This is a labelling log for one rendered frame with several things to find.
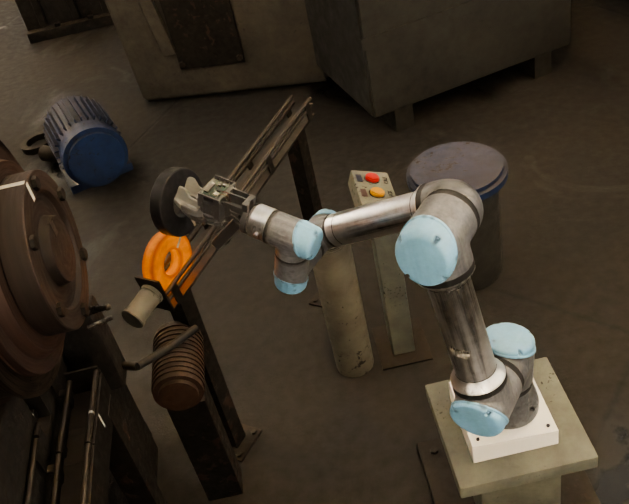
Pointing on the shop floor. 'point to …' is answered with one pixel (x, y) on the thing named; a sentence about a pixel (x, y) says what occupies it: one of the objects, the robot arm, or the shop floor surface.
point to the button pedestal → (391, 289)
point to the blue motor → (85, 143)
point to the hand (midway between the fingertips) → (175, 195)
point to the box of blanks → (430, 46)
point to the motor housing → (194, 411)
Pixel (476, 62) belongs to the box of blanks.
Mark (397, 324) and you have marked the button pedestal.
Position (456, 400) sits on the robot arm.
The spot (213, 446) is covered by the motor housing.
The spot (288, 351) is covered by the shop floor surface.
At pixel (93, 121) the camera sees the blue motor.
